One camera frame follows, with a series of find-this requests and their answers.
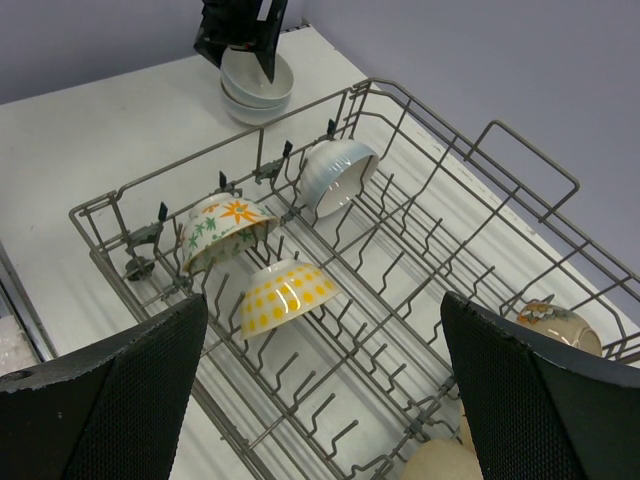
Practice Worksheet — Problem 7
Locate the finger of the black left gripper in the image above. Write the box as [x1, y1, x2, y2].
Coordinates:
[247, 0, 288, 83]
[193, 0, 234, 68]

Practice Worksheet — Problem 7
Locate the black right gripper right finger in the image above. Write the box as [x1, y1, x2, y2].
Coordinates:
[440, 291, 639, 479]

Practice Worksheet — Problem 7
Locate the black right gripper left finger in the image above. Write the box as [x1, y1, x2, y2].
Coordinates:
[1, 294, 208, 479]

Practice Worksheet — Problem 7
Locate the light blue bowl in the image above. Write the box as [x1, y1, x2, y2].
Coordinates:
[220, 85, 289, 126]
[220, 48, 294, 108]

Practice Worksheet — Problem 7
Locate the light blue bowl rack end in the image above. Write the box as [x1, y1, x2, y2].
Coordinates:
[299, 139, 380, 218]

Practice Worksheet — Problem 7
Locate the beige bowl with plant drawing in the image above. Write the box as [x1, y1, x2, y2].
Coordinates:
[459, 402, 476, 453]

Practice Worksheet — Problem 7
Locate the beige bowl with flower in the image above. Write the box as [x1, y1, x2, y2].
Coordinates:
[517, 302, 602, 356]

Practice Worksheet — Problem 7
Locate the plain beige bowl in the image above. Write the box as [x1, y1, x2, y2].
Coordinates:
[400, 439, 483, 480]

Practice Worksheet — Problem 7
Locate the yellow dotted bowl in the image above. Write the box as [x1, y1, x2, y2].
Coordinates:
[240, 258, 342, 340]

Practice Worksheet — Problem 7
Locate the orange green floral bowl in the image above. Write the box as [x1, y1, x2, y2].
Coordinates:
[180, 192, 280, 275]

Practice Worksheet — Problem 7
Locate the grey wire dish rack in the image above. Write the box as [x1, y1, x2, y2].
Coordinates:
[70, 79, 639, 479]

